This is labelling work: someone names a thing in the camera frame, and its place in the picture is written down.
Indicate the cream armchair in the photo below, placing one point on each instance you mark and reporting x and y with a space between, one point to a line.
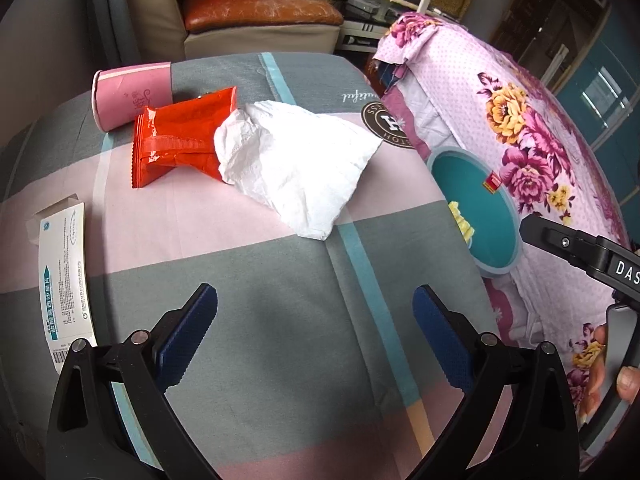
155 15

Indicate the yellow crinkled wrapper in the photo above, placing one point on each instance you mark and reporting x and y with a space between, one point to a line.
462 222

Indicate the pink paper cup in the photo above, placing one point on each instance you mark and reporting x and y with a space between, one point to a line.
132 95

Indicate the teal cabinet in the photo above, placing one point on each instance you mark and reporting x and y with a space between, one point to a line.
580 50

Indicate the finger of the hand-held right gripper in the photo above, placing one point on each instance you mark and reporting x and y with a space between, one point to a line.
575 255

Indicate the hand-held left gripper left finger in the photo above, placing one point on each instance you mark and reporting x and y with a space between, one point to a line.
185 345

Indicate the pink floral blanket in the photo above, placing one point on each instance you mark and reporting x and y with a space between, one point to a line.
540 125

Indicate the person's right hand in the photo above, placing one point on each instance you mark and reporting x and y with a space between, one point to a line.
595 385

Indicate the white crumpled tissue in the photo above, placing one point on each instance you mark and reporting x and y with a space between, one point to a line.
300 170

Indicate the red foil packet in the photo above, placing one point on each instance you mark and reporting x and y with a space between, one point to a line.
175 145

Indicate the white medicine box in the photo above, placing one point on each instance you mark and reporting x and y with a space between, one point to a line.
67 280

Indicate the orange leather cushion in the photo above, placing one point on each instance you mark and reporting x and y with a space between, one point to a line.
260 10

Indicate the grey teal waste bin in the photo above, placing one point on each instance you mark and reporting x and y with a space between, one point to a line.
475 185

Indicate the black media stand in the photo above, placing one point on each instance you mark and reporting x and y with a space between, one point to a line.
365 25

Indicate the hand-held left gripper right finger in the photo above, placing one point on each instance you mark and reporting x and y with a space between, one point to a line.
445 345

